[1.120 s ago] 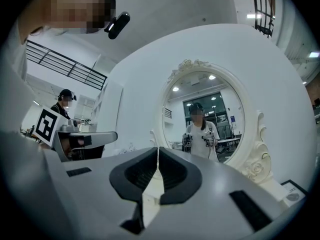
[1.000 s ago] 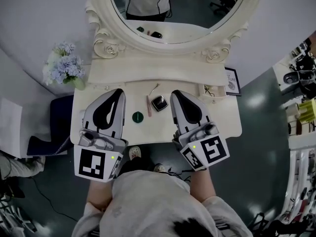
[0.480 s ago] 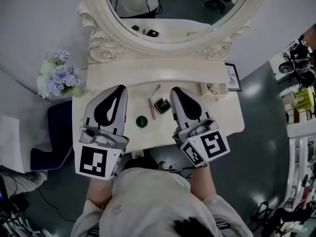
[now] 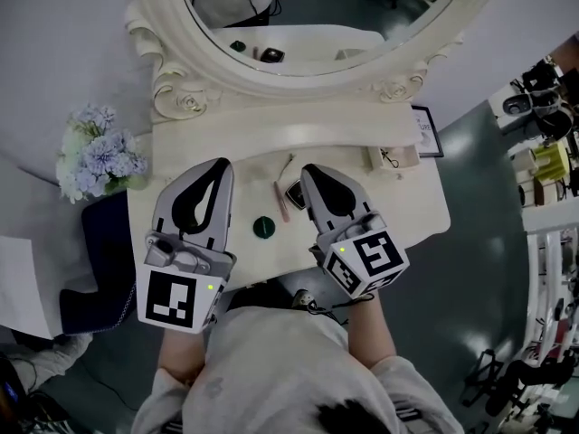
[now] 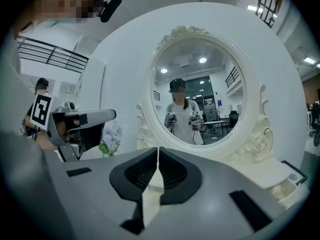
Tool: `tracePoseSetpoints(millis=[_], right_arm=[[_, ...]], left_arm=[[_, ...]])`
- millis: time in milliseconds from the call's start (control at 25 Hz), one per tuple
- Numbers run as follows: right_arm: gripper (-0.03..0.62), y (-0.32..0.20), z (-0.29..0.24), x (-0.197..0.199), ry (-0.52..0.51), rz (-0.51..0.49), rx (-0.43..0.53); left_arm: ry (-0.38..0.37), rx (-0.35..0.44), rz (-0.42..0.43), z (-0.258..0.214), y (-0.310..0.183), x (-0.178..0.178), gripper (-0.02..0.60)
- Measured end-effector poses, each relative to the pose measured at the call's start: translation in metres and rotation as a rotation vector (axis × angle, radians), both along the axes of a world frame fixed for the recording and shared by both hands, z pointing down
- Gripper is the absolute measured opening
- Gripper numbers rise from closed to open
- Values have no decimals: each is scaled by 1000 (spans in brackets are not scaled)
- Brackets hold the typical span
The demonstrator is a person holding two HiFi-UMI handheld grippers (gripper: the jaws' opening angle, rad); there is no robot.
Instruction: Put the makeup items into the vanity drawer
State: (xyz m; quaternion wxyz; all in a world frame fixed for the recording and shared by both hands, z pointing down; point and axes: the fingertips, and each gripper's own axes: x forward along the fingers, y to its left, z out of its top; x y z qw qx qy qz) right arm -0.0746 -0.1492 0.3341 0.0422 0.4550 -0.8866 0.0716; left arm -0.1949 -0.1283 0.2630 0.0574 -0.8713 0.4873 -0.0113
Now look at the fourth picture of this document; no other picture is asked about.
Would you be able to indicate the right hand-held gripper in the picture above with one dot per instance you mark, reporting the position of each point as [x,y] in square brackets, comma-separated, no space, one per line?
[366,260]

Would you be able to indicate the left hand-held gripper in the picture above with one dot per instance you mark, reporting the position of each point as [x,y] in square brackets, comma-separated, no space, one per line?
[172,296]

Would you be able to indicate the white dressing table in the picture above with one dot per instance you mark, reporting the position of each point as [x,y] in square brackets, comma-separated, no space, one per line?
[362,206]

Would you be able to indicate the black square compact case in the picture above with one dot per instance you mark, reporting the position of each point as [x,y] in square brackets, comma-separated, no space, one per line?
[294,195]

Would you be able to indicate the pink lipstick stick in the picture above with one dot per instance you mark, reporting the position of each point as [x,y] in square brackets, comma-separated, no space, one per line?
[282,201]

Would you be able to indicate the white recessed tray compartment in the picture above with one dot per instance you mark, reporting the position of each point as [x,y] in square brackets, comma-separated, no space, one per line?
[373,158]

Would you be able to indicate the round dark green jar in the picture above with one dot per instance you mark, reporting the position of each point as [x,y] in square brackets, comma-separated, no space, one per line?
[263,227]

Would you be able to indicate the black eyelash curler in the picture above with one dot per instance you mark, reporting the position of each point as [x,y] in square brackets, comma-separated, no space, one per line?
[390,158]

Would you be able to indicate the person's right forearm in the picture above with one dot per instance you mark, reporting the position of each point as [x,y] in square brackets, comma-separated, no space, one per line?
[368,333]

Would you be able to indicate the person's left forearm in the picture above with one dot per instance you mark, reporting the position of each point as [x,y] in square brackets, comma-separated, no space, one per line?
[181,355]

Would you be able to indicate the white perforated shoe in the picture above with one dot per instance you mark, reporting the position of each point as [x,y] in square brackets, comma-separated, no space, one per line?
[302,297]

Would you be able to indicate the navy blue chair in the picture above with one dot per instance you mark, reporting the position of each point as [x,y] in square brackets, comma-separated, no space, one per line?
[104,251]

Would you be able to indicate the blue artificial flower bouquet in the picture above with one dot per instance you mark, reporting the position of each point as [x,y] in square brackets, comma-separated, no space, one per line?
[104,152]

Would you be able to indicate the person's white shirt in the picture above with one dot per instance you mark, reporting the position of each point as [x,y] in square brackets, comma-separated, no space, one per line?
[280,369]

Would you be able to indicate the white side table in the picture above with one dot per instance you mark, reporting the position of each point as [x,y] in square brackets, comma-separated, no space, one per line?
[22,283]

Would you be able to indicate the group of white robot heads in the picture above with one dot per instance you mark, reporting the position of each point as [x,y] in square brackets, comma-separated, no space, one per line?
[518,104]

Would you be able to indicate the grey crumpled cloth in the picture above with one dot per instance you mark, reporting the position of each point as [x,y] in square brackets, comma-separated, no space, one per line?
[50,355]

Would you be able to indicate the yellow-green plastic object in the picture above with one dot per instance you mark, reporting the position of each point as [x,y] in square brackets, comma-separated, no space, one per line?
[549,163]

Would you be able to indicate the white metal rack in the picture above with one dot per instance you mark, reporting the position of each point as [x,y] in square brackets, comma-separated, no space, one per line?
[536,287]

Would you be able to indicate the black tripod equipment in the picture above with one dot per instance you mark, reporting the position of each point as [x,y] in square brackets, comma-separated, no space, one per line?
[524,373]

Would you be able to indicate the black picture frame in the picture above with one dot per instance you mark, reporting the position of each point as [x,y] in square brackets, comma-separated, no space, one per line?
[427,129]

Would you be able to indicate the oval mirror with ornate frame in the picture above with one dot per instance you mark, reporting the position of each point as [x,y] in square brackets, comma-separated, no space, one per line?
[280,84]

